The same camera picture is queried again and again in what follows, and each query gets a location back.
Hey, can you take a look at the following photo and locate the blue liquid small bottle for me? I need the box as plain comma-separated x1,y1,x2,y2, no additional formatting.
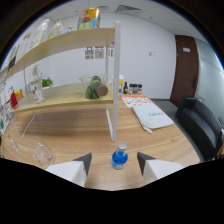
111,142,129,171

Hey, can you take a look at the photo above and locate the clear bottle orange cap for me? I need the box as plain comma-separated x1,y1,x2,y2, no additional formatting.
6,133,21,154

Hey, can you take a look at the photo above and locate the clear glass with ice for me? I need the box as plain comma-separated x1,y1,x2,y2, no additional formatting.
28,135,57,170

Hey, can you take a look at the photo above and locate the white pouch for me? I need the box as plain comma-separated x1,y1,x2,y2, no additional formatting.
130,103,175,134

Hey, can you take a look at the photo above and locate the black sofa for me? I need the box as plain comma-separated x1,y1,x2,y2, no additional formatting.
175,96,224,163

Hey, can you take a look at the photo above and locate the orange printed paper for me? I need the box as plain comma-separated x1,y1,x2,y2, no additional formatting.
121,94,153,108

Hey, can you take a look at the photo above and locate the clear bottle red label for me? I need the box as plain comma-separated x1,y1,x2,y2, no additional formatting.
31,78,46,104

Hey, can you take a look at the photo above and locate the glass bowl of limes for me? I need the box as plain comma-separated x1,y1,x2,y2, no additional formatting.
79,73,110,101

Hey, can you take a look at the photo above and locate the green potted plant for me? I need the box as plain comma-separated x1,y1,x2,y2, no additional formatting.
40,77,54,88

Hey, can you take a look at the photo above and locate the brown door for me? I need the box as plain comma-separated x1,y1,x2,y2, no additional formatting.
169,34,200,108

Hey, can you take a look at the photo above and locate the black snack bag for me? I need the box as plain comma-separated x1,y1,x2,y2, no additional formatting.
8,44,19,71

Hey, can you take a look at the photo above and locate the white-framed wooden shelf rack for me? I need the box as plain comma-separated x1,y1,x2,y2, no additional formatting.
0,20,122,143

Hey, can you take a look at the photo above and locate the clear bottle green cap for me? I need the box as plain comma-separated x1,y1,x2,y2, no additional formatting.
49,18,64,39

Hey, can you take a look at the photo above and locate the yellow colourful snack bag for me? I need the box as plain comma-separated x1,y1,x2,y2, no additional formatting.
77,7,102,31

